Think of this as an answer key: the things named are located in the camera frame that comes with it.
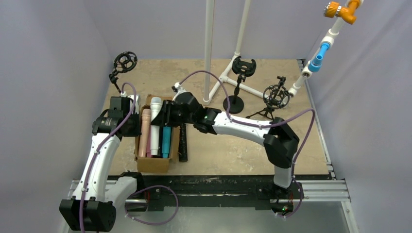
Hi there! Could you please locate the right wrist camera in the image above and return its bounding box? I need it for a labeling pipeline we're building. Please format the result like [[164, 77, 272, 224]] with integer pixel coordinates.
[[172, 82, 187, 98]]

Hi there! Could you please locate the round base mic stand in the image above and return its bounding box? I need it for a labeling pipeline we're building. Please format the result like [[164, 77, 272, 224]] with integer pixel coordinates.
[[223, 56, 257, 114]]

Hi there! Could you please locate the white microphone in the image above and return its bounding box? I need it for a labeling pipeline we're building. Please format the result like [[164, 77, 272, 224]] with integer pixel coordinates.
[[150, 97, 162, 156]]

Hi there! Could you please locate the white PVC pipe frame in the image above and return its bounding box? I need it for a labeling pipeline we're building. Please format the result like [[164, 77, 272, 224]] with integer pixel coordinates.
[[203, 0, 252, 105]]

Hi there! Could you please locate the PVC pipe with coloured fittings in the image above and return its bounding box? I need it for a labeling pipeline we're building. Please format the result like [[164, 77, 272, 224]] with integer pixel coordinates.
[[288, 0, 364, 98]]

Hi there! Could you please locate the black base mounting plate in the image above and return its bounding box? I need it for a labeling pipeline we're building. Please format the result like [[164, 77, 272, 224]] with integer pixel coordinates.
[[122, 172, 304, 215]]

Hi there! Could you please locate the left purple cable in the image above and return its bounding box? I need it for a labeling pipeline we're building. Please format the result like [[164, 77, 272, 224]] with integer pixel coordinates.
[[79, 82, 179, 233]]

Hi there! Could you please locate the tripod shock mount stand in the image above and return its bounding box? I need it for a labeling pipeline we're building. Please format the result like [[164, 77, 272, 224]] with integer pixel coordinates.
[[246, 76, 291, 120], [109, 51, 138, 93]]

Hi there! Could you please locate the aluminium rail frame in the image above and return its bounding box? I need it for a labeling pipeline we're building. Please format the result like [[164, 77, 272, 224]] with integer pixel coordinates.
[[59, 58, 360, 233]]

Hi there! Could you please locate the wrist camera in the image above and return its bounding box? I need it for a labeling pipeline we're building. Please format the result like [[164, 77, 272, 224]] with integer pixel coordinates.
[[120, 92, 141, 114], [172, 82, 187, 98]]

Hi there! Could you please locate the black sparkly microphone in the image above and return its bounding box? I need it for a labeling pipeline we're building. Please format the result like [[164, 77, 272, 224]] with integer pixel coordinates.
[[178, 123, 188, 163]]

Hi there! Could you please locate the beige microphone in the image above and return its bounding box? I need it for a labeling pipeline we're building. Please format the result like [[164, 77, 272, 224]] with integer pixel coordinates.
[[137, 108, 151, 157]]

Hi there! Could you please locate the blue microphone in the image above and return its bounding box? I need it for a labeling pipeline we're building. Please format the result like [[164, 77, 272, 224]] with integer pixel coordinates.
[[161, 126, 172, 159]]

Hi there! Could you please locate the cardboard box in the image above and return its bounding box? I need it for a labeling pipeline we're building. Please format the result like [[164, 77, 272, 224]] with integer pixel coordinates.
[[135, 94, 181, 173]]

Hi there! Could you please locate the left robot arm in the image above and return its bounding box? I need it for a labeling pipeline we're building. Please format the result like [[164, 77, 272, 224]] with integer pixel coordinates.
[[59, 95, 141, 233]]

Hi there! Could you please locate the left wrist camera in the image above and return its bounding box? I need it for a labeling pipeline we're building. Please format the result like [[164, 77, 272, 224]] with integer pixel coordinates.
[[120, 92, 141, 114]]

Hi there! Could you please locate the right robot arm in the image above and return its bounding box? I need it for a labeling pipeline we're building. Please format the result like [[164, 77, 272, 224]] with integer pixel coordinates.
[[151, 92, 299, 188]]

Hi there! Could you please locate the pink microphone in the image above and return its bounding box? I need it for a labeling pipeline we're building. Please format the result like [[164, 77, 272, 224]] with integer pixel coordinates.
[[145, 129, 152, 158]]

